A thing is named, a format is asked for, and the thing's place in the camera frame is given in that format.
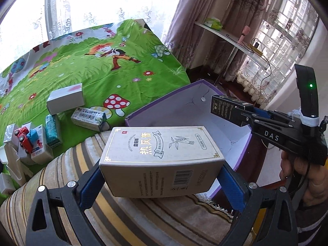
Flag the pink handheld massager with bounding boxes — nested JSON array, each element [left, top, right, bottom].
[[237, 26, 251, 44]]

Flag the right hand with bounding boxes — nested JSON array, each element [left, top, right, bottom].
[[279, 150, 328, 207]]

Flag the mauve curtain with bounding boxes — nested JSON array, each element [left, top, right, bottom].
[[165, 0, 319, 107]]

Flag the beige medicine box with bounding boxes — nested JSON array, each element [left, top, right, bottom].
[[99, 126, 225, 199]]

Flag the teal patterned box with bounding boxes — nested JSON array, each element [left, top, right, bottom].
[[45, 114, 62, 149]]

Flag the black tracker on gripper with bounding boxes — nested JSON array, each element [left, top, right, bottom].
[[295, 64, 319, 127]]

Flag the green cartoon tablecloth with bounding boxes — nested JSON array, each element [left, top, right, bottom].
[[0, 18, 192, 206]]

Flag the white green medicine box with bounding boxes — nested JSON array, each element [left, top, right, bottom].
[[71, 107, 110, 132]]

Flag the white pink plain box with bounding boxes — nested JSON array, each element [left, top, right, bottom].
[[47, 83, 84, 115]]

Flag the black small box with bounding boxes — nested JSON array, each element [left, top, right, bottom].
[[210, 95, 254, 127]]

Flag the white box stack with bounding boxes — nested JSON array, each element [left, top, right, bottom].
[[0, 173, 16, 195]]

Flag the green tissue pack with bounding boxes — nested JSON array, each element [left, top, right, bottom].
[[204, 17, 222, 31]]

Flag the white wall shelf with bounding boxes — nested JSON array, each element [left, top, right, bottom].
[[195, 22, 269, 70]]

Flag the purple cardboard box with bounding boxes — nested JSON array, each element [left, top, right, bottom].
[[126, 81, 251, 194]]

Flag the white blue medicine box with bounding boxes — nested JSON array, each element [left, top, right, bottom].
[[18, 124, 54, 165]]

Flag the red blue toy truck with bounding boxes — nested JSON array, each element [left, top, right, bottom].
[[14, 127, 38, 154]]

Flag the striped sofa cushion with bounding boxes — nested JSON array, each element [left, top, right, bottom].
[[1, 132, 232, 245]]

